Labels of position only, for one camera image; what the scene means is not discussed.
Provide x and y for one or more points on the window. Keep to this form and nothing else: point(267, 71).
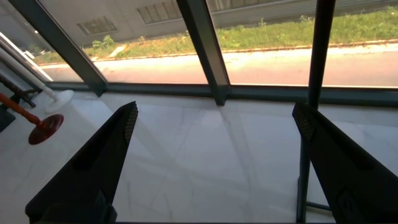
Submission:
point(202, 46)

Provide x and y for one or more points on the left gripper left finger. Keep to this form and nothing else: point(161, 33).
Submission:
point(93, 180)

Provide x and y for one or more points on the red round-footed stand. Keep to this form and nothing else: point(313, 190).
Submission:
point(46, 129)

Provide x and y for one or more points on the black clothes rack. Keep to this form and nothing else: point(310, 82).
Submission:
point(320, 46)

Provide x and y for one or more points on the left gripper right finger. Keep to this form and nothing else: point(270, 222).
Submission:
point(351, 186)

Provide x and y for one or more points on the dark metal stand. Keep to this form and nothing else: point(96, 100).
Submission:
point(18, 91)

